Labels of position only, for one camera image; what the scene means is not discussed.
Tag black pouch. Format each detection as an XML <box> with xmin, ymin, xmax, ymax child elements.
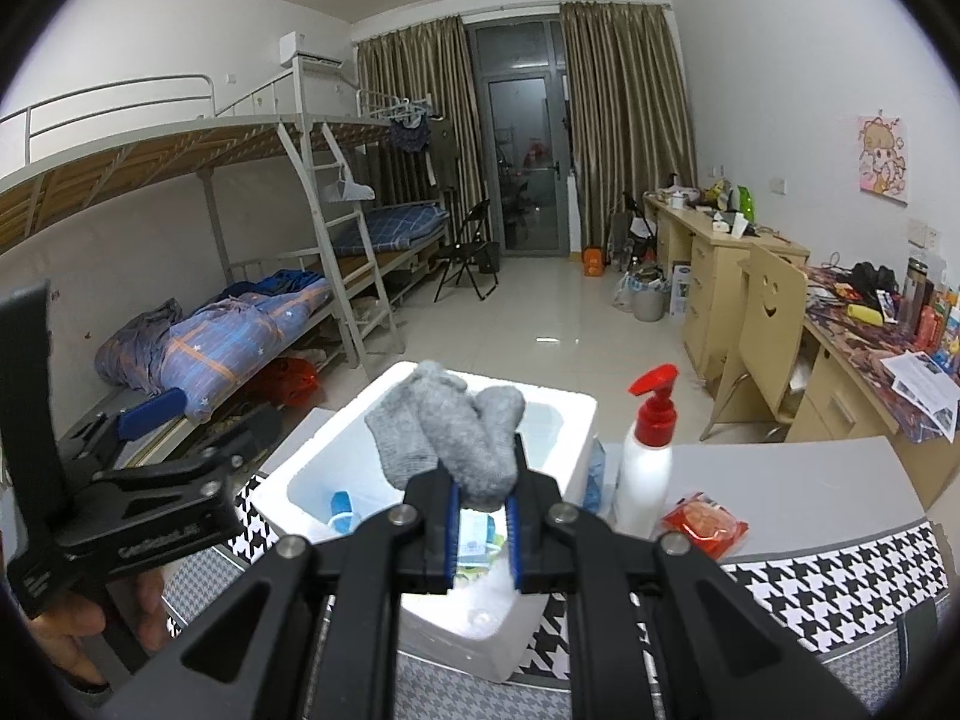
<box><xmin>851</xmin><ymin>261</ymin><xmax>897</xmax><ymax>293</ymax></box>

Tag metal bunk bed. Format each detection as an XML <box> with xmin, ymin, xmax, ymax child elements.
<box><xmin>0</xmin><ymin>73</ymin><xmax>451</xmax><ymax>466</ymax></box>

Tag wall poster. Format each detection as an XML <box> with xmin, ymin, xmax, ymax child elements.
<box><xmin>856</xmin><ymin>114</ymin><xmax>910</xmax><ymax>205</ymax></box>

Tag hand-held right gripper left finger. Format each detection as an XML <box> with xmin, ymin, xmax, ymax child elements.
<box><xmin>97</xmin><ymin>465</ymin><xmax>460</xmax><ymax>720</ymax></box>

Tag red snack packet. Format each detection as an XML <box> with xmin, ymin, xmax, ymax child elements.
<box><xmin>660</xmin><ymin>491</ymin><xmax>751</xmax><ymax>562</ymax></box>

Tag black folding chair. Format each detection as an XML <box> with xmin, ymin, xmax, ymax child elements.
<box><xmin>433</xmin><ymin>199</ymin><xmax>500</xmax><ymax>302</ymax></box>

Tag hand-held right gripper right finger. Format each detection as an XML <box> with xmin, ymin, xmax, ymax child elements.
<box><xmin>504</xmin><ymin>435</ymin><xmax>875</xmax><ymax>720</ymax></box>

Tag glass balcony door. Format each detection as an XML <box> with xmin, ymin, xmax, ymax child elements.
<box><xmin>465</xmin><ymin>11</ymin><xmax>575</xmax><ymax>256</ymax></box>

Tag houndstooth tablecloth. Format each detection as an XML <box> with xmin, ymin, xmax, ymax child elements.
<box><xmin>161</xmin><ymin>476</ymin><xmax>950</xmax><ymax>720</ymax></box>

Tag wooden chair with smiley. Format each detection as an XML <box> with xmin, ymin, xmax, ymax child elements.
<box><xmin>701</xmin><ymin>244</ymin><xmax>811</xmax><ymax>443</ymax></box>

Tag white foam box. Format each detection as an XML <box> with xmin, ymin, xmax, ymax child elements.
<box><xmin>251</xmin><ymin>360</ymin><xmax>601</xmax><ymax>683</ymax></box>

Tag blue plaid blanket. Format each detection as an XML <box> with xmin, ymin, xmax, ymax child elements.
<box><xmin>96</xmin><ymin>270</ymin><xmax>331</xmax><ymax>421</ymax></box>

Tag red bag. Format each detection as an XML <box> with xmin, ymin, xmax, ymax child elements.
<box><xmin>259</xmin><ymin>358</ymin><xmax>323</xmax><ymax>406</ymax></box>

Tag white printed papers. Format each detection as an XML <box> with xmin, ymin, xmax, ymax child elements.
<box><xmin>881</xmin><ymin>349</ymin><xmax>960</xmax><ymax>436</ymax></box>

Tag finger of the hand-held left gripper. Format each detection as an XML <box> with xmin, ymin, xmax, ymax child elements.
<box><xmin>60</xmin><ymin>388</ymin><xmax>188</xmax><ymax>466</ymax></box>
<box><xmin>91</xmin><ymin>411</ymin><xmax>282</xmax><ymax>482</ymax></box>

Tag grey sock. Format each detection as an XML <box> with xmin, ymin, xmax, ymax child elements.
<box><xmin>364</xmin><ymin>360</ymin><xmax>527</xmax><ymax>509</ymax></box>

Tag long wooden desk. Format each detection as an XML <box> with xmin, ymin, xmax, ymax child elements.
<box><xmin>643</xmin><ymin>191</ymin><xmax>811</xmax><ymax>383</ymax></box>

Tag brown curtain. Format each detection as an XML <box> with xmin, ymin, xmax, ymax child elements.
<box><xmin>561</xmin><ymin>0</ymin><xmax>698</xmax><ymax>260</ymax></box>
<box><xmin>356</xmin><ymin>13</ymin><xmax>472</xmax><ymax>256</ymax></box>

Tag person's left hand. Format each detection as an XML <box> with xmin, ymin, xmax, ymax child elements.
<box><xmin>26</xmin><ymin>566</ymin><xmax>173</xmax><ymax>691</ymax></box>

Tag grey bucket with bags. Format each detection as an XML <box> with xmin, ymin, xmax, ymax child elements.
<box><xmin>611</xmin><ymin>262</ymin><xmax>670</xmax><ymax>323</ymax></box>

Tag blue plastic packet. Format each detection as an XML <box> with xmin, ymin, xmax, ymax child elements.
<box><xmin>583</xmin><ymin>439</ymin><xmax>607</xmax><ymax>511</ymax></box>

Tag row of toiletry bottles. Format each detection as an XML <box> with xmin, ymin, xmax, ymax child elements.
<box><xmin>896</xmin><ymin>255</ymin><xmax>960</xmax><ymax>376</ymax></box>

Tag white pump bottle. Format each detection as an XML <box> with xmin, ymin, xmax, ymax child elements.
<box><xmin>613</xmin><ymin>364</ymin><xmax>680</xmax><ymax>541</ymax></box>

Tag white air conditioner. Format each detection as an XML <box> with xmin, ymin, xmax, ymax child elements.
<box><xmin>277</xmin><ymin>31</ymin><xmax>347</xmax><ymax>72</ymax></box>

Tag dark hanging garment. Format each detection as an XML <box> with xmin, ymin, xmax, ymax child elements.
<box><xmin>390</xmin><ymin>116</ymin><xmax>432</xmax><ymax>155</ymax></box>

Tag blue plaid mattress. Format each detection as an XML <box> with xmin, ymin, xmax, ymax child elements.
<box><xmin>334</xmin><ymin>202</ymin><xmax>447</xmax><ymax>256</ymax></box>

